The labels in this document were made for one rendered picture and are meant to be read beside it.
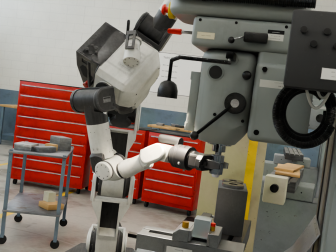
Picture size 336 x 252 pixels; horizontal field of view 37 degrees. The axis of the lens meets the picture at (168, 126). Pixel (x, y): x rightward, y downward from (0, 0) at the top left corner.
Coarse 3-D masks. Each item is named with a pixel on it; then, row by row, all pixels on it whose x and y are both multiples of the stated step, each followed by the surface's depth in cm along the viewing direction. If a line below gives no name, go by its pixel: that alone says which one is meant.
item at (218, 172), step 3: (210, 159) 179; (213, 159) 177; (216, 159) 177; (219, 159) 177; (222, 159) 177; (219, 162) 177; (222, 162) 178; (222, 165) 178; (210, 168) 178; (222, 168) 178; (210, 171) 178; (213, 171) 177; (216, 171) 177; (219, 171) 177; (219, 174) 178
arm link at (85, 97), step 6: (78, 90) 203; (84, 90) 201; (90, 90) 198; (78, 96) 200; (84, 96) 198; (90, 96) 196; (78, 102) 200; (84, 102) 198; (90, 102) 196; (78, 108) 201; (84, 108) 199; (90, 108) 197; (84, 114) 201; (90, 114) 198; (96, 114) 198; (102, 114) 199; (90, 120) 198; (96, 120) 198; (102, 120) 199
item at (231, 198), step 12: (228, 180) 217; (240, 180) 221; (228, 192) 203; (240, 192) 203; (216, 204) 204; (228, 204) 203; (240, 204) 203; (216, 216) 204; (228, 216) 204; (240, 216) 203; (228, 228) 204; (240, 228) 203
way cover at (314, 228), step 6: (312, 222) 181; (306, 228) 185; (312, 228) 173; (318, 228) 163; (300, 234) 188; (306, 234) 177; (312, 234) 167; (318, 234) 157; (300, 240) 180; (306, 240) 169; (312, 240) 160; (294, 246) 184; (300, 246) 172; (306, 246) 163
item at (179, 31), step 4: (168, 28) 192; (172, 28) 192; (176, 28) 191; (180, 28) 191; (168, 32) 192; (172, 32) 192; (176, 32) 191; (180, 32) 191; (184, 32) 191; (188, 32) 190
